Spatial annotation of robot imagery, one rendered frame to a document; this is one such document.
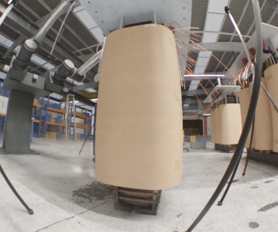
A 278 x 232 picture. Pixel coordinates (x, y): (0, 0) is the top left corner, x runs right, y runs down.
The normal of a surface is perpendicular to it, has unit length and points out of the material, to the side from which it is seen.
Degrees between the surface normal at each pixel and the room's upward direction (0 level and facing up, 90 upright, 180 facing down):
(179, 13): 180
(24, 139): 90
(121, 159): 90
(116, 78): 90
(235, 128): 90
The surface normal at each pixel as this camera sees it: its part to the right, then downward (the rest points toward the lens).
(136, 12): -0.01, 0.99
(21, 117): 0.92, -0.05
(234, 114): -0.25, -0.14
